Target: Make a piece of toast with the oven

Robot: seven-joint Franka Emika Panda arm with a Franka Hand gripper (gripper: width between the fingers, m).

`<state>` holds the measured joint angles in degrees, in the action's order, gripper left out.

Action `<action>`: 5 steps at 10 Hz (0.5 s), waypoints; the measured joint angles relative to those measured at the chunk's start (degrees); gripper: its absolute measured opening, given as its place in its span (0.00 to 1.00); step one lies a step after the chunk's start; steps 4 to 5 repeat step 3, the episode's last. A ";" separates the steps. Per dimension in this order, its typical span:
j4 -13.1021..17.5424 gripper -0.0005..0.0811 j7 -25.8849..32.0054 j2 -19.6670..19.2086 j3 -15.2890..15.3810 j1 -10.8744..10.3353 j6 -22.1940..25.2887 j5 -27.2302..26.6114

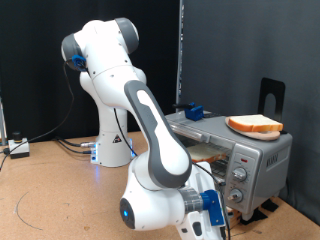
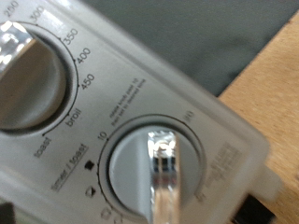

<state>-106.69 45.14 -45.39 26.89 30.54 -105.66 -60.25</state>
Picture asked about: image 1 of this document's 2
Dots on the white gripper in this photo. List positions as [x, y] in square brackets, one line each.
[203, 176]

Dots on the silver timer knob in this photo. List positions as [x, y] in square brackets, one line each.
[236, 195]

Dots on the emergency stop button box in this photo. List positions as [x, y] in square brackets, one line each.
[19, 148]

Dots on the silver temperature knob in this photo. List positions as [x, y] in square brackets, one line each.
[240, 174]

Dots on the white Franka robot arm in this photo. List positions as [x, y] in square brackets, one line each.
[160, 140]

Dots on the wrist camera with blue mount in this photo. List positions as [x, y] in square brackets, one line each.
[211, 206]

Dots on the grey toaster oven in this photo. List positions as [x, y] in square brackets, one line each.
[266, 160]

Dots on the white bread slice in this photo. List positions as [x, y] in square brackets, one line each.
[255, 123]
[210, 151]

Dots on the toast slice on oven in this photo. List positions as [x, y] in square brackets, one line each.
[263, 136]

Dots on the vertical metal pole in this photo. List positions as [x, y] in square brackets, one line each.
[180, 50]

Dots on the black metal bookend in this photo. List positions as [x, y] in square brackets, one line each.
[278, 88]

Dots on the metal frame post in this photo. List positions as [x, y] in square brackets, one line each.
[2, 123]

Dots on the black foam pad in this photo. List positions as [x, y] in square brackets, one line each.
[253, 217]
[270, 205]

